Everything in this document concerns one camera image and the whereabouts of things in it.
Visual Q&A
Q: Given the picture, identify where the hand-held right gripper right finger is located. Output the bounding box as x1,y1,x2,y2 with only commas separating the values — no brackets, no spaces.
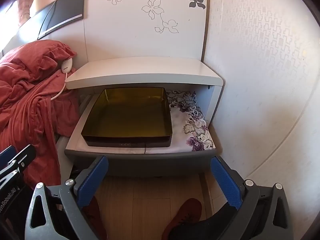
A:
210,156,293,240

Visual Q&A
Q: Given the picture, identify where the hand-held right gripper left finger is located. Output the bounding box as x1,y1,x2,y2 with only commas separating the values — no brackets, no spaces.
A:
24,156,109,240

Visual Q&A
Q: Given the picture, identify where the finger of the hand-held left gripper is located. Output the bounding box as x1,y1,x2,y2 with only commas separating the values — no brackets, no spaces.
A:
9,144,36,178
0,145,17,165

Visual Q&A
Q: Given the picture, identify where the brown box with yellow inside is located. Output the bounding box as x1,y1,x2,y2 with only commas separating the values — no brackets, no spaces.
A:
81,87,173,148

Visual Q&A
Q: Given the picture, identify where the red blanket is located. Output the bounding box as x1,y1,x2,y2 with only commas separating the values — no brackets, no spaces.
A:
0,65,80,188

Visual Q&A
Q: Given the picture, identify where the red slipper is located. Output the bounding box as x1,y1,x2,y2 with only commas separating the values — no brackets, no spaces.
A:
161,198,202,240
85,195,108,240

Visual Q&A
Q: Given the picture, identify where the floral white pillow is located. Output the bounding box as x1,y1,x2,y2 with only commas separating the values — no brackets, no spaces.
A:
71,90,215,155

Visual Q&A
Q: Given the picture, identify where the red ruffled pillow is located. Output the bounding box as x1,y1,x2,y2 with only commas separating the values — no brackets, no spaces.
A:
0,40,77,90

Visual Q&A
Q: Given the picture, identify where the white nightstand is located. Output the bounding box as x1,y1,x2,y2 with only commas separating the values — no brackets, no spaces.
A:
64,56,225,160

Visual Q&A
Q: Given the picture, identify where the dark bed headboard panel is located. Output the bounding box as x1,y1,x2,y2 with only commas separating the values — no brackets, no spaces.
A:
0,0,89,58

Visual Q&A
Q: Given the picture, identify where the floral white headboard panel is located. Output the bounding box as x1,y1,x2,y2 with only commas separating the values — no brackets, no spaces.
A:
84,0,209,63

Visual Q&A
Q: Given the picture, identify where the white corded controller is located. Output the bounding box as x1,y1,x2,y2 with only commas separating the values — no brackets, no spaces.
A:
51,58,74,101

